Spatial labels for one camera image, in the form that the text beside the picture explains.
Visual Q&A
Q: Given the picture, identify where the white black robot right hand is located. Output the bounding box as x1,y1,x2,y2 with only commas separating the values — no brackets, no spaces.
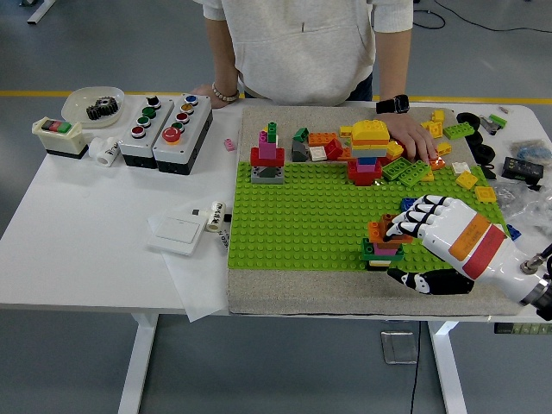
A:
382,193,547,306

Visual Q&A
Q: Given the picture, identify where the person's left hand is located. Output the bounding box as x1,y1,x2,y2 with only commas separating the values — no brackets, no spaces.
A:
385,111,439,165

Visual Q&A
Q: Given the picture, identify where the yellow domed toy brick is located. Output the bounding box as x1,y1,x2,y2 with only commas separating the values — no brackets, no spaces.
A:
351,119,391,141

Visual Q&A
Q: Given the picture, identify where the lime green long brick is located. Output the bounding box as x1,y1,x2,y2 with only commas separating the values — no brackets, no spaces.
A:
382,157,413,181
398,160,434,187

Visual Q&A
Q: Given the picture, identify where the orange curved toy brick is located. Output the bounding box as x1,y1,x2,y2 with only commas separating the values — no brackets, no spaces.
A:
351,137,392,149

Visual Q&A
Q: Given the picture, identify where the lime green toy brick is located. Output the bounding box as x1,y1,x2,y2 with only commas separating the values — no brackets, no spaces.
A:
443,122,477,141

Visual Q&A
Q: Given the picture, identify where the red large toy brick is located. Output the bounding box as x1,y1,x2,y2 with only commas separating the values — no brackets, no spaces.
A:
347,159,384,186

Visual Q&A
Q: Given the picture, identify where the tall pink toy brick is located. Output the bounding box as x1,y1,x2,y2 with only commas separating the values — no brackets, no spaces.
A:
257,131,278,160

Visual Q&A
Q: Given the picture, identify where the red wide toy brick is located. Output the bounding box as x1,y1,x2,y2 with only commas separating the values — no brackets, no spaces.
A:
250,147,286,168

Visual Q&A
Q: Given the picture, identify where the orange long toy brick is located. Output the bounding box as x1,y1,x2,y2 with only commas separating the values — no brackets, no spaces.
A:
367,220,414,243
307,131,339,147

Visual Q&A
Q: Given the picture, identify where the green wide toy brick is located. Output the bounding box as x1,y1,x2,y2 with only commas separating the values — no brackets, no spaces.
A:
361,238,406,262

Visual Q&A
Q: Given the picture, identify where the grey base toy brick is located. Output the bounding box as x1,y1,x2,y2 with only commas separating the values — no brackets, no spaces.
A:
251,166,285,185

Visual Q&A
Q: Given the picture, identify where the green studded baseplate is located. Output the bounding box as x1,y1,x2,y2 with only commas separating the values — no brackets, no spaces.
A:
227,161,526,273

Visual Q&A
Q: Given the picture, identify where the black wristwatch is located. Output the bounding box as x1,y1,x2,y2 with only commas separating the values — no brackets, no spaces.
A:
375,94,411,115

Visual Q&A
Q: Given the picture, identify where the clear plastic bag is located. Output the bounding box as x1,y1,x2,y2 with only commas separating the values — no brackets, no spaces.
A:
491,179,552,234

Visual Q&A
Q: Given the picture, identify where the emergency stop control box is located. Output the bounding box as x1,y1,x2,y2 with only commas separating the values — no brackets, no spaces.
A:
152,94,214,177

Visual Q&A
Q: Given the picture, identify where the black digital meter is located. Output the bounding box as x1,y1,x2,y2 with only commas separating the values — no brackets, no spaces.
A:
501,157,545,182

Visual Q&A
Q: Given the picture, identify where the three-button control box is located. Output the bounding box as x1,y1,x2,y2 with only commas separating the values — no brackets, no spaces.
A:
118,95,174,170

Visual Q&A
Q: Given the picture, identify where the clear bag with blue item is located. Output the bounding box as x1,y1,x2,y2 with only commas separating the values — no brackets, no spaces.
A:
510,140,552,163

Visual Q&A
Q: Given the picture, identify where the person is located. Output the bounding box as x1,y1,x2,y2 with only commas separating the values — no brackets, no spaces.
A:
191,0,439,165

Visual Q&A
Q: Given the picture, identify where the black metal gear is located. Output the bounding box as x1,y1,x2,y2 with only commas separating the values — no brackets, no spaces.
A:
85,97,120,121

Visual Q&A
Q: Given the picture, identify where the table height control panel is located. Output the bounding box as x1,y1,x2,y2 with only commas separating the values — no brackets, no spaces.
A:
493,322,552,336

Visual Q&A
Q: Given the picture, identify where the white pipe tee fitting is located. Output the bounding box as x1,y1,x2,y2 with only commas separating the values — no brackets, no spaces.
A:
88,136,121,167

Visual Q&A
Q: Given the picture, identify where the labelled white pipe fitting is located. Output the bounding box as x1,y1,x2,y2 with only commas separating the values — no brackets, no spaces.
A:
191,200,228,234

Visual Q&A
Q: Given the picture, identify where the white plastic bowl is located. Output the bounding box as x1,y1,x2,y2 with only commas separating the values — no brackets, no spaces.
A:
60,86,126,129

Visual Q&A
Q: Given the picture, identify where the metal floor plate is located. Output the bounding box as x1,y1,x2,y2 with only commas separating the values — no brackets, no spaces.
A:
380,330,419,366

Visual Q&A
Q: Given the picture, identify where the white table leg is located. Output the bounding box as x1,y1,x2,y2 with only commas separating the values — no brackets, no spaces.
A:
116,312,160,414
428,321,468,414

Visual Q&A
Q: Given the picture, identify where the grey-brown mat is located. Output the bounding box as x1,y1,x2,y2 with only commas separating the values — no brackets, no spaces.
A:
227,105,533,318

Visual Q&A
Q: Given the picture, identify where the white desk foot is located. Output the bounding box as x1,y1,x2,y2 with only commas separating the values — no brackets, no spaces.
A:
26,0,57,25

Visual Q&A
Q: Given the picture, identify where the white paper sheet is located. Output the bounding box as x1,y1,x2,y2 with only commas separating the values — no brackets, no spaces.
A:
147,206,230,323

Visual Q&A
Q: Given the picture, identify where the beaded bracelet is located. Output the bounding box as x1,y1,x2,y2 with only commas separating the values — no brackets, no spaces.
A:
210,81,241,104

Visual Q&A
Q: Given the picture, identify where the black looped floor cable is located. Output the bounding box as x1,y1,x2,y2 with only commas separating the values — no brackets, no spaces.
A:
412,8,446,30

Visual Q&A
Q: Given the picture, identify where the white wall switch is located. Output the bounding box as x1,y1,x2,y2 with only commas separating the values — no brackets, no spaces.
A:
147,209,208,258

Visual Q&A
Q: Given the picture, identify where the black long floor cable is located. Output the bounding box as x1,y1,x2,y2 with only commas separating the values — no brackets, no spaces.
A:
433,0,552,34

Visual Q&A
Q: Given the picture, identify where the beige switch box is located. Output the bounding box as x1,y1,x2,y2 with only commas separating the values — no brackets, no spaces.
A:
31,117,90,160

